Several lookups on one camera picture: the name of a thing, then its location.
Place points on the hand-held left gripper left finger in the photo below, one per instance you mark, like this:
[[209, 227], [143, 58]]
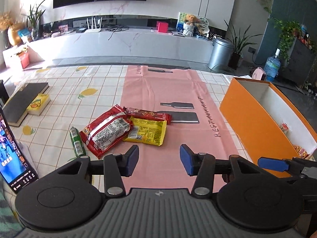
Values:
[[132, 159]]

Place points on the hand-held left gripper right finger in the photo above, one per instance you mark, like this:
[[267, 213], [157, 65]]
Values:
[[187, 158]]

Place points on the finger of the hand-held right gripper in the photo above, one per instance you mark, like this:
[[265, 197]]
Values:
[[305, 163], [272, 164]]

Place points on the red yellow crisp bag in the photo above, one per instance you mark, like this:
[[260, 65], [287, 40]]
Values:
[[302, 151]]

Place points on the orange cardboard box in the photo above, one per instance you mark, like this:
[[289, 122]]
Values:
[[247, 119]]

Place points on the yellow snack packet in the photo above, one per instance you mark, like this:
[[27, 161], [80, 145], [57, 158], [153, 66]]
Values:
[[148, 132]]

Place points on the large red snack packet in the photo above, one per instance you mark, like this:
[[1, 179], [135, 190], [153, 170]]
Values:
[[106, 131]]

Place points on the long red snack packet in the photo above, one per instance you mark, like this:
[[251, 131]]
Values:
[[148, 114]]

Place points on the green candy tube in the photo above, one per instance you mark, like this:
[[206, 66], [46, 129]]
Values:
[[76, 141]]

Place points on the pink table mat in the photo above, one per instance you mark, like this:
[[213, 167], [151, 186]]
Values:
[[161, 91]]

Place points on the small pink heater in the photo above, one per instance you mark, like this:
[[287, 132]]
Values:
[[258, 73]]

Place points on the checked lemon print tablecloth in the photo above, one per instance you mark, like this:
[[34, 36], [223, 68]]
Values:
[[74, 84]]

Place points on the blue water jug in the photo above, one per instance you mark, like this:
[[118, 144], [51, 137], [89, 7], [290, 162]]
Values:
[[272, 67]]

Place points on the dark grey cabinet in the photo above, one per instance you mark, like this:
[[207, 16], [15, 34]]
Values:
[[299, 64]]

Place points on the silver trash can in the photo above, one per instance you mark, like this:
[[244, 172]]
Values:
[[220, 54]]

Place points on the yellow tissue packet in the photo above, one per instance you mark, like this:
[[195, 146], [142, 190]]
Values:
[[38, 104]]

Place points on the white marble tv console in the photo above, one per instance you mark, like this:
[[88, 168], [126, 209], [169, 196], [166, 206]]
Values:
[[136, 45]]

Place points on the smartphone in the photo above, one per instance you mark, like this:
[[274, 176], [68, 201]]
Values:
[[14, 158]]

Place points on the potted long leaf plant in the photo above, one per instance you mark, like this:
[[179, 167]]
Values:
[[237, 47]]

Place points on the dark hardcover book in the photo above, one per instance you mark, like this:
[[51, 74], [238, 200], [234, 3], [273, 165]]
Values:
[[22, 103]]

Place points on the row of small bottles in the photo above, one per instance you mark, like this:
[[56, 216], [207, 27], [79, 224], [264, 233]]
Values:
[[307, 36]]

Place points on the pink box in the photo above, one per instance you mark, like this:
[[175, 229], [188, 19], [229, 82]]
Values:
[[161, 27]]

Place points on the white router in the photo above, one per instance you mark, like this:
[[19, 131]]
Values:
[[93, 30]]

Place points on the trailing ivy plant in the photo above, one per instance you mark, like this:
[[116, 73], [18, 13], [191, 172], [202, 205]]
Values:
[[288, 29]]

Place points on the round decorative fan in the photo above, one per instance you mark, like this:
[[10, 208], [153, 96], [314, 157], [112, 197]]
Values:
[[203, 23]]

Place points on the blue picture board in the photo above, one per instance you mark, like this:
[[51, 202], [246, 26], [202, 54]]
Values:
[[180, 22]]

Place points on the brown teddy bear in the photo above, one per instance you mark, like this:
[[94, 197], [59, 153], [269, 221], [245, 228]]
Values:
[[190, 19]]

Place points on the dark side furniture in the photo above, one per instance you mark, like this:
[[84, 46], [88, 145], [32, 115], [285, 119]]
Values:
[[3, 90]]

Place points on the cardboard box with red side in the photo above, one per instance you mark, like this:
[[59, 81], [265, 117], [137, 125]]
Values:
[[17, 58]]

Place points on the gold vase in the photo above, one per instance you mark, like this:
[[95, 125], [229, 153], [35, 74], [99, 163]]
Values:
[[15, 36]]

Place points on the green orchid plant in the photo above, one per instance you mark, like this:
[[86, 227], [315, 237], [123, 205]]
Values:
[[34, 17]]

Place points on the yellow dried flowers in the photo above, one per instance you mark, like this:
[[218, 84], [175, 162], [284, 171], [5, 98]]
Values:
[[6, 21]]

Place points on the small photo frame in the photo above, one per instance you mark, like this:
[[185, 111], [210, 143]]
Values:
[[63, 28]]

